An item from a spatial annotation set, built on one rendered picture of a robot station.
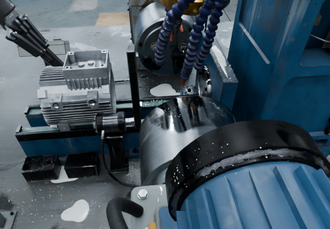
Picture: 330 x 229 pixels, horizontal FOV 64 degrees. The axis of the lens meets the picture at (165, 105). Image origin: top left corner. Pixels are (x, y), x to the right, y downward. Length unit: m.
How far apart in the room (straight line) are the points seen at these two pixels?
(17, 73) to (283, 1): 1.22
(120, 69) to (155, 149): 0.86
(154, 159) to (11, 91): 0.97
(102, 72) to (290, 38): 0.48
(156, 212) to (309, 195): 0.24
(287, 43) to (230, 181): 0.47
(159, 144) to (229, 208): 0.32
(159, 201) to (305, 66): 0.48
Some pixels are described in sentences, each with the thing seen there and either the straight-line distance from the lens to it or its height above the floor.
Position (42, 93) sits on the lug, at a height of 1.09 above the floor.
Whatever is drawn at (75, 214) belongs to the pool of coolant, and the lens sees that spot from 0.87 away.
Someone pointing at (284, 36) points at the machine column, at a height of 1.27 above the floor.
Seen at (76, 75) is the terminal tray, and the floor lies 1.13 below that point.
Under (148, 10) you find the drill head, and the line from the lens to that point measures 1.09.
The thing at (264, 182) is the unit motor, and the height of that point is 1.35.
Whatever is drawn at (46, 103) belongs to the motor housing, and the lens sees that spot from 0.83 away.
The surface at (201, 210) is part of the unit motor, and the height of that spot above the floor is 1.32.
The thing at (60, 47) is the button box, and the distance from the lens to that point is 1.08.
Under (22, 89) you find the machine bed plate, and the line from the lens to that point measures 1.38.
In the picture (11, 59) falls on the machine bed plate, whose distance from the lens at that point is 1.64.
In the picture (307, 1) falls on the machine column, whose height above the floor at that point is 1.36.
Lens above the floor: 1.55
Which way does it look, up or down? 42 degrees down
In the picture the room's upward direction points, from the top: straight up
